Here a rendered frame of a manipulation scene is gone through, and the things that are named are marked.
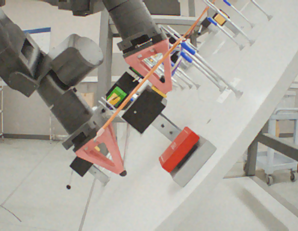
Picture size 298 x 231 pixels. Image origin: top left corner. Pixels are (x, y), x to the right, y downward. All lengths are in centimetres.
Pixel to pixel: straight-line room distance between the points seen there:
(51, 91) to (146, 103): 15
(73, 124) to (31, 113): 775
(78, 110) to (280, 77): 34
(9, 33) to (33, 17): 793
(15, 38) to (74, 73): 12
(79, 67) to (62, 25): 775
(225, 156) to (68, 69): 29
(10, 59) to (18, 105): 787
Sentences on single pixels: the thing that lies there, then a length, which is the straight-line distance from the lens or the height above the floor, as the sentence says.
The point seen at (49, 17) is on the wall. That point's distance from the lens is 843.
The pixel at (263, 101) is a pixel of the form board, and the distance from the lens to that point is 41.
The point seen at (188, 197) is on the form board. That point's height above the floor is 106.
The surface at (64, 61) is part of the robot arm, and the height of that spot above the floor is 121.
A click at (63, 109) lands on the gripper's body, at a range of 63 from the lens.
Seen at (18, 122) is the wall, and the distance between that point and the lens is 848.
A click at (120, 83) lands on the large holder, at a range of 136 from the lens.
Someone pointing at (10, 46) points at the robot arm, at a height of 124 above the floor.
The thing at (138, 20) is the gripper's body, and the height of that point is 127.
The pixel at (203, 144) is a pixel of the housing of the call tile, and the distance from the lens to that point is 43.
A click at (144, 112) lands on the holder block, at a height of 113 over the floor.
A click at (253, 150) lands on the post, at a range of 163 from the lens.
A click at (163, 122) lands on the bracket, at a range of 63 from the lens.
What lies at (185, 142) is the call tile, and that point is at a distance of 43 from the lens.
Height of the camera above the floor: 118
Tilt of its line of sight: 5 degrees down
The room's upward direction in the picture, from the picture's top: straight up
